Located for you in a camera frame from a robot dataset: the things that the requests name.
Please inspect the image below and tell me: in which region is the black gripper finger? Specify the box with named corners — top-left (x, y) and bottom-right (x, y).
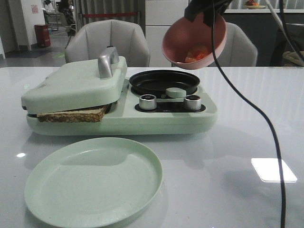
top-left (184, 0), bottom-right (229, 22)
top-left (202, 4), bottom-right (228, 27)

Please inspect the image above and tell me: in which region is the pink plastic bowl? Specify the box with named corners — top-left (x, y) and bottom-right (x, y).
top-left (162, 13), bottom-right (227, 70)

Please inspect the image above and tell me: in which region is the breakfast maker lid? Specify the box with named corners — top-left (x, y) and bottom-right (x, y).
top-left (21, 47), bottom-right (127, 114)

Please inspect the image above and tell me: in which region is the mint green breakfast maker base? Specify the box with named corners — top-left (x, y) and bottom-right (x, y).
top-left (26, 79), bottom-right (217, 136)

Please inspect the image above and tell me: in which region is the fruit plate on counter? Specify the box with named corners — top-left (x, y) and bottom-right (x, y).
top-left (244, 0), bottom-right (266, 10)

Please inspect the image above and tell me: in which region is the white cabinet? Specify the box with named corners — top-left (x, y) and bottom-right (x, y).
top-left (145, 0), bottom-right (189, 67)

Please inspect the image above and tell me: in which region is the right grey upholstered chair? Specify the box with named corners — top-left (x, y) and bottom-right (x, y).
top-left (209, 23), bottom-right (258, 67)

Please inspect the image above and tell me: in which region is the grey upholstered chair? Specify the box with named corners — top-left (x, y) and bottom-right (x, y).
top-left (65, 19), bottom-right (150, 67)
top-left (209, 23), bottom-right (258, 67)

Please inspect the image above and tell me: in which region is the dark grey counter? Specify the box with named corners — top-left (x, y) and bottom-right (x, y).
top-left (224, 10), bottom-right (299, 67)

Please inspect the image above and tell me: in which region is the black round frying pan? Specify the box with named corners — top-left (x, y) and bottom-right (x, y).
top-left (129, 70), bottom-right (200, 98)

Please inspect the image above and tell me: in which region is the silver right control knob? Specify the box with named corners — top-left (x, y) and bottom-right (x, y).
top-left (183, 95), bottom-right (201, 111)

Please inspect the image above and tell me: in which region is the silver control knob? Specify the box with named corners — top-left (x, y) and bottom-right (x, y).
top-left (183, 95), bottom-right (201, 111)
top-left (139, 94), bottom-right (157, 111)

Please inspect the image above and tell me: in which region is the silver left control knob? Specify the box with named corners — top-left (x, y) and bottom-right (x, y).
top-left (139, 94), bottom-right (157, 111)

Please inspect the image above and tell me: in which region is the red barrier tape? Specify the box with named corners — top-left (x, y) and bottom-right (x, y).
top-left (82, 12), bottom-right (138, 18)

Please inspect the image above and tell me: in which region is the left grey upholstered chair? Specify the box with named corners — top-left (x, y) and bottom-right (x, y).
top-left (65, 19), bottom-right (150, 67)

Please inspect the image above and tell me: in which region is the person in plaid shirt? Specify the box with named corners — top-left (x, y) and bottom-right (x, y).
top-left (58, 0), bottom-right (76, 35)

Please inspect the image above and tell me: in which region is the red bin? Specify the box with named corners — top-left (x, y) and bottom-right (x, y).
top-left (34, 24), bottom-right (51, 48)

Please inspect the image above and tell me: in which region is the mint green plate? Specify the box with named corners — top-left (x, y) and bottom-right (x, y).
top-left (24, 137), bottom-right (162, 228)

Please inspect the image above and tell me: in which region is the black thin cable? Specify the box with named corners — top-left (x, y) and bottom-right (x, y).
top-left (210, 0), bottom-right (285, 228)

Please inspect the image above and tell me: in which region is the mint green pan handle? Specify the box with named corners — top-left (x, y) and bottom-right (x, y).
top-left (161, 87), bottom-right (187, 99)

